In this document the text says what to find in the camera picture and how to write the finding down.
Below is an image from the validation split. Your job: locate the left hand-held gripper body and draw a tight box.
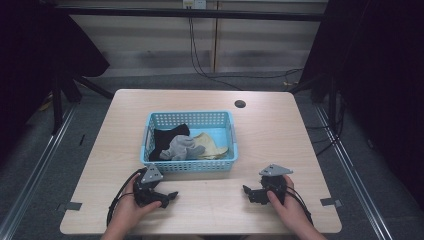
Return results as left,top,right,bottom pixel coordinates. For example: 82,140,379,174
132,163,168,208

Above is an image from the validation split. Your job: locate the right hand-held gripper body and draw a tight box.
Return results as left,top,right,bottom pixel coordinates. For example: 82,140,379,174
258,163,295,206

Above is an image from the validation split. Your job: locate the person's right hand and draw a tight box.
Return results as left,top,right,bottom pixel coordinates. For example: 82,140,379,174
266,174,314,232

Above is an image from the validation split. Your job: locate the person's left hand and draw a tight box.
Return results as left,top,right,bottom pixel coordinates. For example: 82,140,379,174
114,173,163,231

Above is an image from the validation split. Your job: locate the black sock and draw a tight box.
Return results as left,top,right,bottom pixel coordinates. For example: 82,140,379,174
147,123,191,162

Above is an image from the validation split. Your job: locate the grey sock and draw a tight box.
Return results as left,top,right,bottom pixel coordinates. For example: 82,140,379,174
158,134,206,162

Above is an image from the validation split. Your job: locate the grey tape strip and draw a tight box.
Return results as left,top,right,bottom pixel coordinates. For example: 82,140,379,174
319,197,344,208
55,201,83,213

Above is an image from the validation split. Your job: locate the beige sock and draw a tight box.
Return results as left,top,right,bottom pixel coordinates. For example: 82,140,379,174
192,131,231,161

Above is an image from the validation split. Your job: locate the blue plastic basket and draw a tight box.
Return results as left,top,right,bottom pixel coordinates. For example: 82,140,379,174
139,110,240,174

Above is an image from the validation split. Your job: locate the black metal stand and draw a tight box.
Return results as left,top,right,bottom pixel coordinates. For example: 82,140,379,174
287,73,338,132
49,70,115,136

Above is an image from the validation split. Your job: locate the black curtain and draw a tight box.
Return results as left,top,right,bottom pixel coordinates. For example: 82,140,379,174
0,0,112,164
298,0,424,212

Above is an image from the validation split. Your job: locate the black horizontal bar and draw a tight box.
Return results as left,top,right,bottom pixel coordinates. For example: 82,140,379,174
53,6,327,23

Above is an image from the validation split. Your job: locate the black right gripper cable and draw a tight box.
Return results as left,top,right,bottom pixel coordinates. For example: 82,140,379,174
284,185,315,226

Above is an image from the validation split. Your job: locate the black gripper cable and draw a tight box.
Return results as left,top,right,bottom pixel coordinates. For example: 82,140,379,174
105,167,148,228
284,185,315,226

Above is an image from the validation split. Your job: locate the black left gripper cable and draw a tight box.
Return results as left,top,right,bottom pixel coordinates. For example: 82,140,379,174
105,167,148,228

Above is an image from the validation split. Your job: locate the black floor cable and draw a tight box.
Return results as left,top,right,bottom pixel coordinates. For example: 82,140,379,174
305,93,348,158

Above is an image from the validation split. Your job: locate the metal floor rail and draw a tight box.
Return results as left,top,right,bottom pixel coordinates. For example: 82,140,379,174
0,105,78,240
314,105,395,240

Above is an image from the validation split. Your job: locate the black wall cable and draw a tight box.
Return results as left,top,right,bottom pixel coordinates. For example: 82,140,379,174
187,7,305,92

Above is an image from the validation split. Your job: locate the white wall socket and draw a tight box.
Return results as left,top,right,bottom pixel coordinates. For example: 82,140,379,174
181,0,208,10

